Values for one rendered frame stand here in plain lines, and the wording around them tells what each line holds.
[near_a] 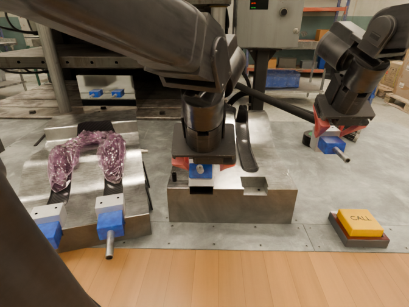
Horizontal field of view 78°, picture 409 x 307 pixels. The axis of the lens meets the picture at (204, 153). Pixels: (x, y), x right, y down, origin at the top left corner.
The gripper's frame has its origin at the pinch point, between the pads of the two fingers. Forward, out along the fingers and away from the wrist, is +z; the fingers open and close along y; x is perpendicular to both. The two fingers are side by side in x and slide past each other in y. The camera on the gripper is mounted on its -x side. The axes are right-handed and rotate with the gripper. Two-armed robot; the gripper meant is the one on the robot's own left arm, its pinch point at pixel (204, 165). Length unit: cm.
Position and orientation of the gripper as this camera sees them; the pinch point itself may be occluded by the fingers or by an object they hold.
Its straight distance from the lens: 48.8
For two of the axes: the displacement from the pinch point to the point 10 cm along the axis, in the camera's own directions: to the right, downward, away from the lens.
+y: -10.0, -0.1, 0.2
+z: 0.1, 5.3, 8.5
